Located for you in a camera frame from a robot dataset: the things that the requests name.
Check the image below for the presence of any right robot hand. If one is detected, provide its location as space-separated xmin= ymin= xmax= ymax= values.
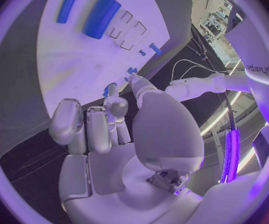
xmin=48 ymin=73 xmax=206 ymax=224

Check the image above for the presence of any white task board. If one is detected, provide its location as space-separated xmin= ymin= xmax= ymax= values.
xmin=36 ymin=0 xmax=171 ymax=118

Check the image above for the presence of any blue gear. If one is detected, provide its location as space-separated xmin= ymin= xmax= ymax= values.
xmin=102 ymin=82 xmax=118 ymax=98

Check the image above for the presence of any glowing light bar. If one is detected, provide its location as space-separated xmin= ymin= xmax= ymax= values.
xmin=218 ymin=126 xmax=242 ymax=184

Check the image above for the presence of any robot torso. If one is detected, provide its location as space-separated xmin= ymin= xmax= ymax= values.
xmin=225 ymin=9 xmax=269 ymax=135

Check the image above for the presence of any fat blue cylinder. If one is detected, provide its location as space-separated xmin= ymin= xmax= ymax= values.
xmin=81 ymin=0 xmax=122 ymax=40

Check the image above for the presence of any long thin blue cylinder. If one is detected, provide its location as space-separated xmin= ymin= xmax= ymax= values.
xmin=55 ymin=0 xmax=84 ymax=24

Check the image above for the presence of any white cable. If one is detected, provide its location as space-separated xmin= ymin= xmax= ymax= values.
xmin=178 ymin=65 xmax=218 ymax=80
xmin=171 ymin=59 xmax=214 ymax=83

